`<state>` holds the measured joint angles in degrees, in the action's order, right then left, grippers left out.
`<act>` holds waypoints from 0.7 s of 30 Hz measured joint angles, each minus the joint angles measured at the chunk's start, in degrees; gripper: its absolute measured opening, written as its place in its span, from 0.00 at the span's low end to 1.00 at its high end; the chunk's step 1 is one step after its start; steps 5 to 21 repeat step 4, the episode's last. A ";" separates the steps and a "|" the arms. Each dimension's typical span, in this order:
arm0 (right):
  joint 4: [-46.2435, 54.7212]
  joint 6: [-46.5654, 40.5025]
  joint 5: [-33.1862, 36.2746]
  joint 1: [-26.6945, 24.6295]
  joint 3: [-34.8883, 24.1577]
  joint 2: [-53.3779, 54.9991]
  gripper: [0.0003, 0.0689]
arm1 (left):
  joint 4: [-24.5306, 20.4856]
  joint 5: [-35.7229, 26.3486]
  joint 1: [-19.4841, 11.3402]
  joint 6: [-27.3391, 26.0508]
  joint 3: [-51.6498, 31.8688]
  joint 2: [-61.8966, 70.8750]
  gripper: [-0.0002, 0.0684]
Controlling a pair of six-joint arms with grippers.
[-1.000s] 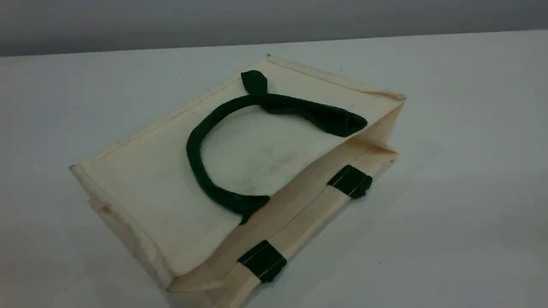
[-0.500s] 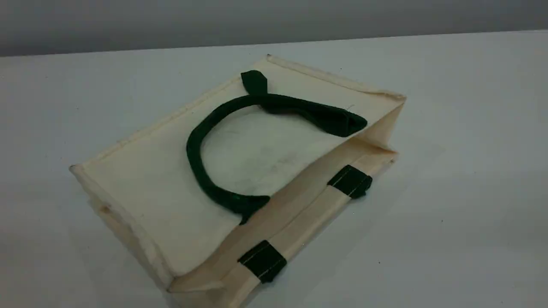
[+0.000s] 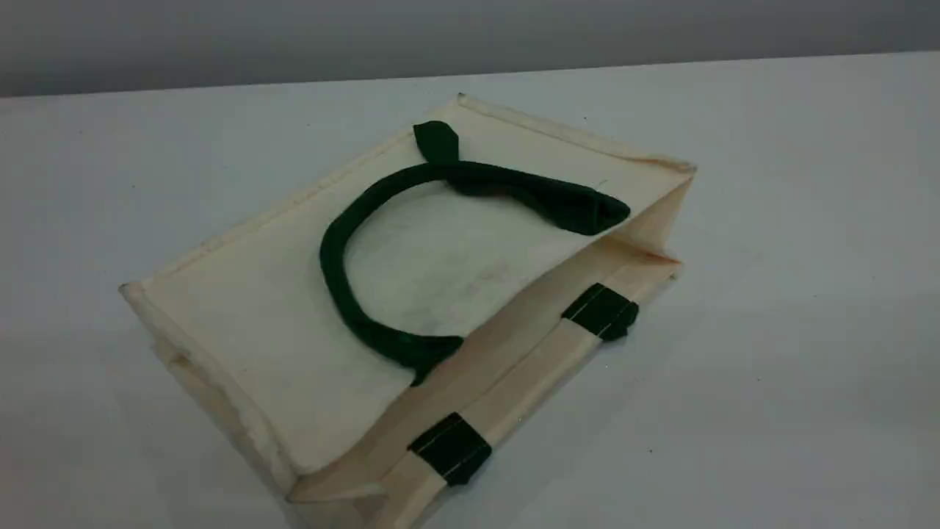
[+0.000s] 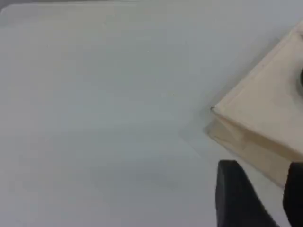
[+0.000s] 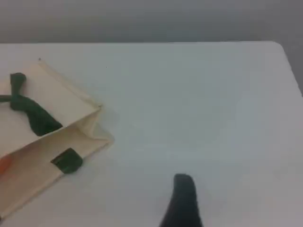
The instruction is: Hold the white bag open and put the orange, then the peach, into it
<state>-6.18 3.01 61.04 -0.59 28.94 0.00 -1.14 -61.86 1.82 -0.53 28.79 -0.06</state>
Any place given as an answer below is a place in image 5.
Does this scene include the cream canvas bag green handles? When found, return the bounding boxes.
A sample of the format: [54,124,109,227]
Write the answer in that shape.
[0,60,116,221]

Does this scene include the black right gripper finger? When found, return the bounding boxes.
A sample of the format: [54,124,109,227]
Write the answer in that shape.
[159,174,204,227]

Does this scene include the orange fruit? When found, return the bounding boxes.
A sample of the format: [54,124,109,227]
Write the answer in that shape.
[0,155,11,176]

